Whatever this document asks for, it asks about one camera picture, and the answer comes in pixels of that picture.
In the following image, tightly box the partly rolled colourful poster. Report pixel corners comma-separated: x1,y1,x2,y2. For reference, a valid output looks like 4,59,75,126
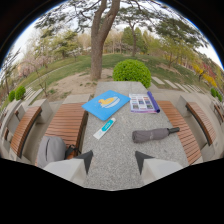
128,90,161,115

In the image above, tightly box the grey backpack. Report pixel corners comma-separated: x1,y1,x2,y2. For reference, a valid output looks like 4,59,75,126
36,135,68,169

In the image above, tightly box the grey folded umbrella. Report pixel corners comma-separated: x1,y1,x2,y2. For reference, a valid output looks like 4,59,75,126
131,126,181,144

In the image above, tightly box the wooden slat bench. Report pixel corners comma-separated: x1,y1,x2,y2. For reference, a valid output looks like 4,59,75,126
156,100,203,166
43,102,89,151

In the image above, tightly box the white teal toothpaste tube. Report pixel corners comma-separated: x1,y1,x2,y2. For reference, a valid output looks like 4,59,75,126
92,117,117,141

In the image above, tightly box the wooden slat bench backrest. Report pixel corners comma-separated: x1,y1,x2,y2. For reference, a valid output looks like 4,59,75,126
185,101,218,147
9,105,43,159

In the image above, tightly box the small green shrub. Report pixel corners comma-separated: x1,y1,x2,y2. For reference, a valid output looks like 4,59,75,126
14,85,27,101
7,90,17,103

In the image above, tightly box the round green bush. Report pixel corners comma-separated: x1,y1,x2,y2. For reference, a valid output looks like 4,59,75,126
112,58,153,89

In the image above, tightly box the large tree trunk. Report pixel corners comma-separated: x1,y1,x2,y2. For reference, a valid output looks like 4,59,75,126
89,0,121,81

